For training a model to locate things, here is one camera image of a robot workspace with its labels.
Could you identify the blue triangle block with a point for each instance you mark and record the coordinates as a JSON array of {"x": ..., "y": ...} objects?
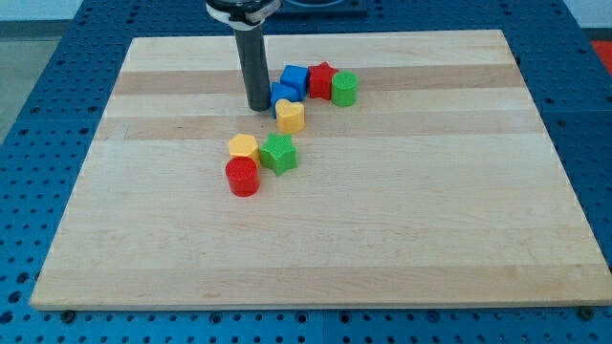
[{"x": 281, "y": 91}]

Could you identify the robot arm flange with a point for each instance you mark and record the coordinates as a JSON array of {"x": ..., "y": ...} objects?
[{"x": 242, "y": 15}]

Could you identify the green star block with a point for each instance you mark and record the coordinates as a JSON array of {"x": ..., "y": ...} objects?
[{"x": 278, "y": 153}]

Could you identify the yellow heart block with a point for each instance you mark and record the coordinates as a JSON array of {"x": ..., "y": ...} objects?
[{"x": 290, "y": 116}]

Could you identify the red cylinder block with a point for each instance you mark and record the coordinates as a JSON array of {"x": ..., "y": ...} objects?
[{"x": 243, "y": 176}]

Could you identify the yellow hexagon block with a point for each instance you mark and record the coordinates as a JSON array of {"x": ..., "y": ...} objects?
[{"x": 242, "y": 145}]

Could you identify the green cylinder block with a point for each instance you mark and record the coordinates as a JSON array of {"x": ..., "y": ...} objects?
[{"x": 344, "y": 89}]

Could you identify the blue cube block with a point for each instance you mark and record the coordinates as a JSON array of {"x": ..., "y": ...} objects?
[{"x": 296, "y": 77}]

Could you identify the red star block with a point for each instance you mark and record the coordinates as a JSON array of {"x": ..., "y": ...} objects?
[{"x": 320, "y": 80}]

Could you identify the wooden board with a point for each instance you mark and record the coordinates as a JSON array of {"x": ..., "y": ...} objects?
[{"x": 439, "y": 188}]

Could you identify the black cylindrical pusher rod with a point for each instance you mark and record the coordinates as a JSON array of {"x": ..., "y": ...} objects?
[{"x": 254, "y": 67}]

